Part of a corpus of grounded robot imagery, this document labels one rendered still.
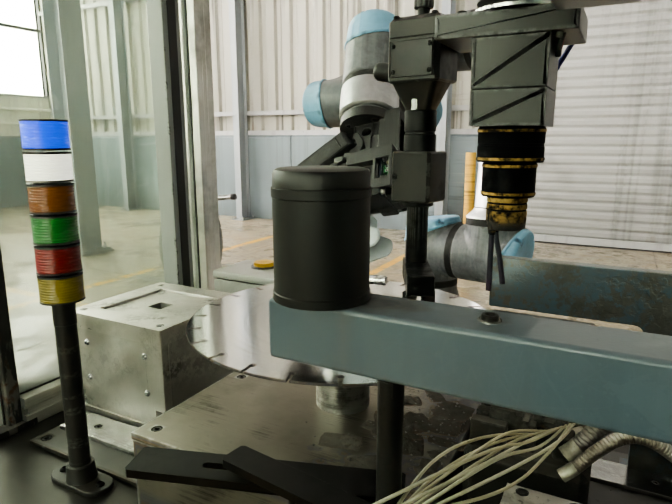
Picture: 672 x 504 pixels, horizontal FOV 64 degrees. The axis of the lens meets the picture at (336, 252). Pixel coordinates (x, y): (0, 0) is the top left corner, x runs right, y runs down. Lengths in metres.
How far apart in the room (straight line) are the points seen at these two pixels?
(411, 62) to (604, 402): 0.36
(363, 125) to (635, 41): 5.84
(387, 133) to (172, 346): 0.39
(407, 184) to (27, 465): 0.57
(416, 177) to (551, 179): 5.91
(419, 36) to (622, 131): 5.87
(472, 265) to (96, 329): 0.68
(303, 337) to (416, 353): 0.07
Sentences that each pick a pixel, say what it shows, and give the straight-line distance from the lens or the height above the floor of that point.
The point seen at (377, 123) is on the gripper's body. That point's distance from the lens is 0.68.
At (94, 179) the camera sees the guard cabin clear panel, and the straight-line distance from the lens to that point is 0.92.
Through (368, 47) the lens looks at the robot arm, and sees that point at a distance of 0.72.
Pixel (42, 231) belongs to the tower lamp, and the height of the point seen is 1.05.
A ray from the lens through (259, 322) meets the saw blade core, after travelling 0.58.
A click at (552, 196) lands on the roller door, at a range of 6.44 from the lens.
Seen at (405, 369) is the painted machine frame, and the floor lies 1.02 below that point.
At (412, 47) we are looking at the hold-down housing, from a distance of 0.54.
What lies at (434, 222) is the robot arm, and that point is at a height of 0.97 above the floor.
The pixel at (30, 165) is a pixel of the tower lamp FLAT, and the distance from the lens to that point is 0.62.
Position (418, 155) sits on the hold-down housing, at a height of 1.12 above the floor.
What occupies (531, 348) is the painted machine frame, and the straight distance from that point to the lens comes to 0.28.
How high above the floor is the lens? 1.14
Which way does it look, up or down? 12 degrees down
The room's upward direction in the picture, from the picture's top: straight up
